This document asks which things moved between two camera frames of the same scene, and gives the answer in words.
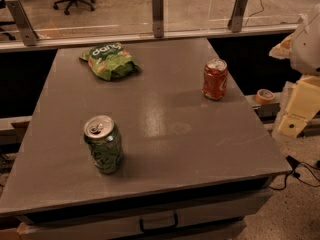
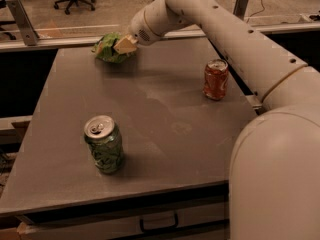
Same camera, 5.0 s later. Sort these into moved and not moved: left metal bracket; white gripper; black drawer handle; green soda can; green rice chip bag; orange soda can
Moved: white gripper; green rice chip bag
Not moved: orange soda can; green soda can; left metal bracket; black drawer handle
